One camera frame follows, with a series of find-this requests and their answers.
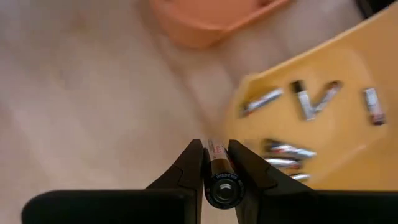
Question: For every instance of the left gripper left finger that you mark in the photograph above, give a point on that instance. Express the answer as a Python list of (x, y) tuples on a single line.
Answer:
[(189, 168)]

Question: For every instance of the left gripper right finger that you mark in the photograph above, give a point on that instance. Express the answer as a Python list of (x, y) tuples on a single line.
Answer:
[(245, 168)]

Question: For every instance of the small cylindrical battery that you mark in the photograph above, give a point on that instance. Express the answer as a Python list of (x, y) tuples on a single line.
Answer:
[(304, 101), (328, 96), (261, 102), (283, 162), (224, 186), (289, 149), (374, 105), (300, 177)]

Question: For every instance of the yellow plastic bin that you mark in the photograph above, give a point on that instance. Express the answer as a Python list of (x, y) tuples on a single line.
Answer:
[(342, 62)]

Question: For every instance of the orange plastic bin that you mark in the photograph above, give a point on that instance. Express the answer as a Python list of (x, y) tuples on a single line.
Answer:
[(202, 18)]

